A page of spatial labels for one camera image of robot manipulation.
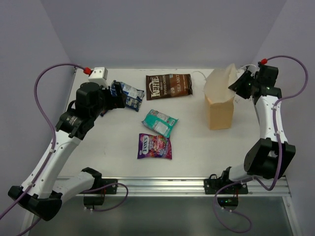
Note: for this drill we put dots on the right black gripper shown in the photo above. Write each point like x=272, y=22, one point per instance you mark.
x=237, y=86

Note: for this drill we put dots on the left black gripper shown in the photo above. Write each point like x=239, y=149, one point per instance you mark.
x=117, y=97

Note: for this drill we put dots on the blue white snack packet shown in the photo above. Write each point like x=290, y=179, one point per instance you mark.
x=134, y=96

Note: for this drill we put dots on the brown paper bag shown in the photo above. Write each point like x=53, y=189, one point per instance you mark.
x=218, y=106

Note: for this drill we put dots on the dark brown snack packet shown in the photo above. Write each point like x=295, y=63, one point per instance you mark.
x=168, y=86

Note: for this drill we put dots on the teal Fox's mint bag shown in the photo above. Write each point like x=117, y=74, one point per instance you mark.
x=159, y=122

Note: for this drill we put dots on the purple Fox's candy bag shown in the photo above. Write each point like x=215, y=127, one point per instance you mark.
x=154, y=146

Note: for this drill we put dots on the blue chip snack bag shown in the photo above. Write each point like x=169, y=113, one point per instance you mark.
x=103, y=113

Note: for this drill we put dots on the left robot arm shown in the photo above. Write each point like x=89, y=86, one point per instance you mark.
x=40, y=193

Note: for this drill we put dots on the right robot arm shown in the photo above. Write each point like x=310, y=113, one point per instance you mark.
x=271, y=154

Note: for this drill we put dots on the left black controller box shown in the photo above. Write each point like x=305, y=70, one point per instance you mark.
x=92, y=201

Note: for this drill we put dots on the black controller box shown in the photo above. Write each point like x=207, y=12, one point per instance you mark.
x=92, y=201
x=228, y=202

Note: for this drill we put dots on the right black controller box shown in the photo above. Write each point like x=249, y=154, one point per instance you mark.
x=228, y=202

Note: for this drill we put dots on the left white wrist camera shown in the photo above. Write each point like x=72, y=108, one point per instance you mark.
x=97, y=75

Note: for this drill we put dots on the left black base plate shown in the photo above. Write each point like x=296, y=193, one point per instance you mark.
x=111, y=189

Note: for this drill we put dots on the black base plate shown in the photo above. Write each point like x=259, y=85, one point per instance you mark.
x=111, y=189
x=214, y=183

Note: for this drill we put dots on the aluminium mounting rail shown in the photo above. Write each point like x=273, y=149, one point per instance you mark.
x=191, y=187

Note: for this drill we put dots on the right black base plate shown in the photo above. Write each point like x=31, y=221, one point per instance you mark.
x=214, y=183

